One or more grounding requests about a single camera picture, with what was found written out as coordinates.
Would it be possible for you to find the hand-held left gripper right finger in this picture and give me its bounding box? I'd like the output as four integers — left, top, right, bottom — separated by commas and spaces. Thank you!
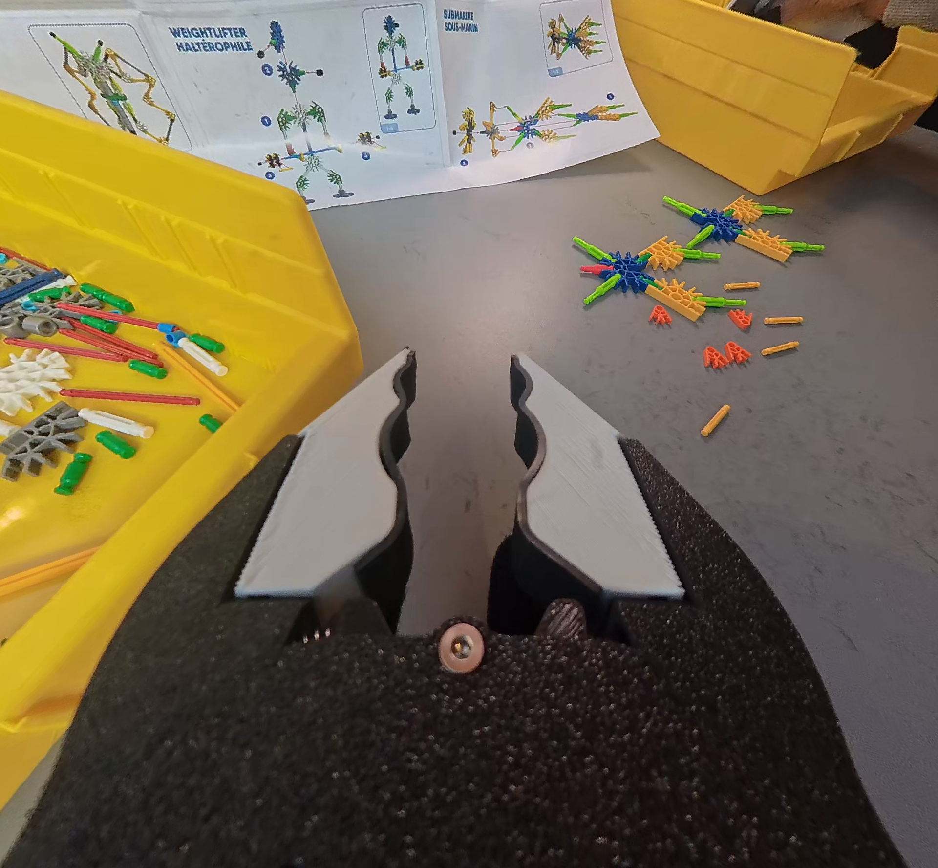
487, 353, 687, 638

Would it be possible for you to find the white folded instruction sheet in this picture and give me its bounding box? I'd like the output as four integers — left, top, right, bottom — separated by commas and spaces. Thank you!
0, 0, 658, 211

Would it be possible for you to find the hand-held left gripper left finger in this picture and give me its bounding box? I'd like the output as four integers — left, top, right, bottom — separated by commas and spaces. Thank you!
234, 347, 419, 634

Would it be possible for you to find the toy model with red rod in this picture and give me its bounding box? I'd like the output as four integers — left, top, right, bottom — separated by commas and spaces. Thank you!
572, 234, 750, 323

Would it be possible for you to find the blue yellow green toy model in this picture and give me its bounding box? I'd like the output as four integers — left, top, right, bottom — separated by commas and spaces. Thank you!
661, 195, 826, 264

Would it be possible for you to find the pile of colourful construction pieces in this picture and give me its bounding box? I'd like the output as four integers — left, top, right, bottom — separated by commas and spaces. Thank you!
0, 246, 239, 601

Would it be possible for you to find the yellow bin with colourful pieces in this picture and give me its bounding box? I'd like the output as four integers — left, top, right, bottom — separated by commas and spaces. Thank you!
0, 89, 365, 744

